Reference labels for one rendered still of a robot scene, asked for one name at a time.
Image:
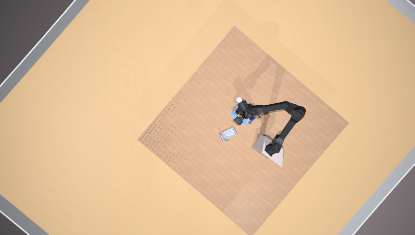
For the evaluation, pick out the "grey dish rack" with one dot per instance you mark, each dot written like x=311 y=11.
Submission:
x=228 y=134

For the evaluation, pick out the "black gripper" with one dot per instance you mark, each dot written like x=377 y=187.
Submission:
x=239 y=120

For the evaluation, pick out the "light blue flat mat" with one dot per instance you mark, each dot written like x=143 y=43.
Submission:
x=234 y=115

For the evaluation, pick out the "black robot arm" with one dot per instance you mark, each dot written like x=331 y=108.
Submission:
x=295 y=110

